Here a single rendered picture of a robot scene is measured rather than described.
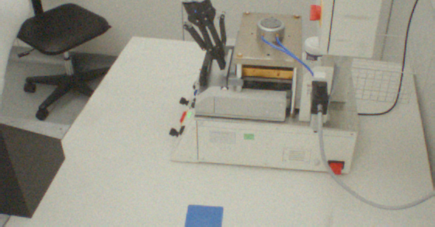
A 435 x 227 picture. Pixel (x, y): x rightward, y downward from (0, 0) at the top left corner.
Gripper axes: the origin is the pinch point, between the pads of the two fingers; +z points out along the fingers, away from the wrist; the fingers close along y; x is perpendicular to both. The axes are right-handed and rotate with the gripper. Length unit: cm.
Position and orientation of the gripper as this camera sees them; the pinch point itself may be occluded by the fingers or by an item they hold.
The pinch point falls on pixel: (219, 57)
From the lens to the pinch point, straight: 150.1
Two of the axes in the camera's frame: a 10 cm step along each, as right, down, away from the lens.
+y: -9.3, 2.0, 3.1
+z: 3.5, 7.8, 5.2
